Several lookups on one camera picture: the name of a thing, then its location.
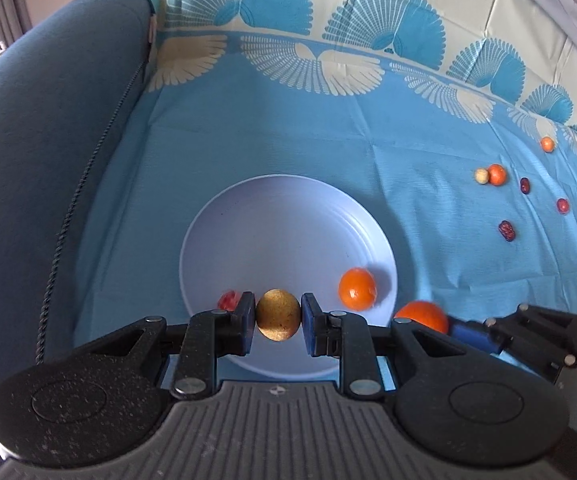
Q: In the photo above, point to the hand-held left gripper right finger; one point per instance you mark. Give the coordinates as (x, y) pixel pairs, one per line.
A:
(310, 325)

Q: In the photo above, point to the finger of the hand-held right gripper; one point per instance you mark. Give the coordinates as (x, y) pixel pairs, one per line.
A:
(468, 335)

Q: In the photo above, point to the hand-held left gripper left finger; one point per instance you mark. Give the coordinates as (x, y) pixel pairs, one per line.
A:
(246, 322)

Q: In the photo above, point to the round yellow-brown longan fruit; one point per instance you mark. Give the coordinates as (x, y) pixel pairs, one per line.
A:
(278, 315)

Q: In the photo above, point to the large orange tangerine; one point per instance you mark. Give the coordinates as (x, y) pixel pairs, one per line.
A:
(423, 316)

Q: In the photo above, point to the white round plate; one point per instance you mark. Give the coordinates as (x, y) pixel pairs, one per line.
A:
(278, 230)

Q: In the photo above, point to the red strawberry-like fruit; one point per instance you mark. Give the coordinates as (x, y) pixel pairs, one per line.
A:
(227, 301)

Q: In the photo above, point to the red jujube date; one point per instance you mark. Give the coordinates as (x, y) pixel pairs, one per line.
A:
(562, 206)
(507, 230)
(525, 186)

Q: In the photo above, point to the small beige longan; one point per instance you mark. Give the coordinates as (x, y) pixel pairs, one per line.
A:
(480, 176)

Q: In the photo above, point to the small orange tangerine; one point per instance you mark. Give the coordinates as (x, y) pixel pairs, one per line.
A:
(496, 174)

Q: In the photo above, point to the blue fan-print tablecloth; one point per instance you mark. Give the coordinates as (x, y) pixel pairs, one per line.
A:
(318, 125)

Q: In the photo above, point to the small orange kumquat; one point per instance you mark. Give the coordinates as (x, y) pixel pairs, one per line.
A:
(547, 144)

